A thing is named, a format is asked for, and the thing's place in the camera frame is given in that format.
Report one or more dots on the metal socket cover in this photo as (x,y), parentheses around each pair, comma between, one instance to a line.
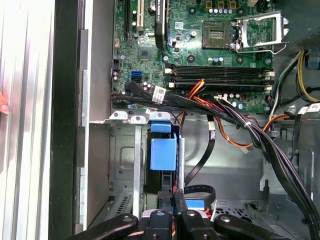
(262,16)

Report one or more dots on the green motherboard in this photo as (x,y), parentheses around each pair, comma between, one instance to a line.
(185,50)

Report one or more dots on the black graphics card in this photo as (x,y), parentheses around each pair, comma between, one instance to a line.
(160,20)

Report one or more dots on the black chipset chip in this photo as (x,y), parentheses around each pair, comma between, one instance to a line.
(145,53)

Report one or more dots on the white expansion slot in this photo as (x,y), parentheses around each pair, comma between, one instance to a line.
(140,15)

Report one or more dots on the CPU socket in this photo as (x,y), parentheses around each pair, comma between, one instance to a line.
(216,35)

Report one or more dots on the blue SATA port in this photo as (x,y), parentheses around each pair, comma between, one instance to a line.
(136,76)

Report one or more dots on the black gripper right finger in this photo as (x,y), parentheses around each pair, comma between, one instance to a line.
(195,227)

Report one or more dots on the person's hand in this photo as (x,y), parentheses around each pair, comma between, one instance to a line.
(3,103)

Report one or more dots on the silver coin cell battery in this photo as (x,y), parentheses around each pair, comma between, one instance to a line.
(153,4)

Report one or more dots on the black PC case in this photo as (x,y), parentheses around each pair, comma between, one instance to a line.
(65,125)

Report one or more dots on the black RAM slot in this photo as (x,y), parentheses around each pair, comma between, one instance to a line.
(220,72)
(220,68)
(220,79)
(220,84)

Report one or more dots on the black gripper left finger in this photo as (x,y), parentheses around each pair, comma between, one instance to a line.
(160,225)

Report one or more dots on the black expansion slot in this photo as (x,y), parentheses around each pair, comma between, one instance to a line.
(128,20)

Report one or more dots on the hard disk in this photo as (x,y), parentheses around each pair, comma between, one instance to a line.
(162,155)

